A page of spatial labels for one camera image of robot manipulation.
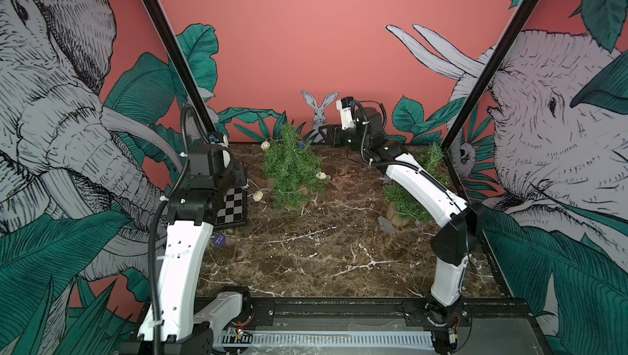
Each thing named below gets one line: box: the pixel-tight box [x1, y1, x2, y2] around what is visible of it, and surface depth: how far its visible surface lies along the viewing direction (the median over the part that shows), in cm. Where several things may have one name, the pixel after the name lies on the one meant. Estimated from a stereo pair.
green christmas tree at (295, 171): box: [261, 124, 329, 212], surface depth 81 cm
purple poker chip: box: [213, 233, 227, 247], surface depth 91 cm
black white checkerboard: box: [215, 187, 248, 227], surface depth 97 cm
